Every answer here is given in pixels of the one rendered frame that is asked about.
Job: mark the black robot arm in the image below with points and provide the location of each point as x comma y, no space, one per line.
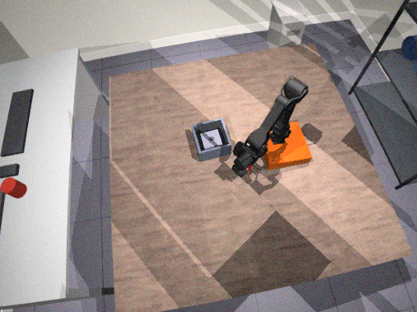
276,121

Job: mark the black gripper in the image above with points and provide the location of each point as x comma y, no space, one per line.
240,172

